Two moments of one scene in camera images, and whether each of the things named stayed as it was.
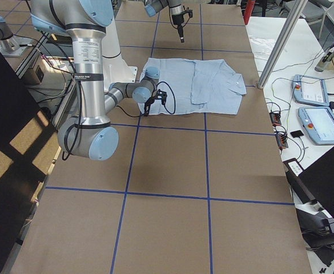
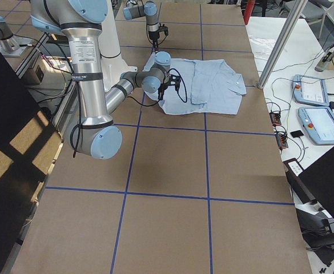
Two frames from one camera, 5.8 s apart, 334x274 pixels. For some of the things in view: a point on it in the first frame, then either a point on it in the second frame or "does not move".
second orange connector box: [281, 141] does not move
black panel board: [19, 133] does not move
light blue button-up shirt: [196, 87] does not move
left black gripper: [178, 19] -> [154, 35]
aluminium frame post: [282, 44] does not move
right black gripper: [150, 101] -> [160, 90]
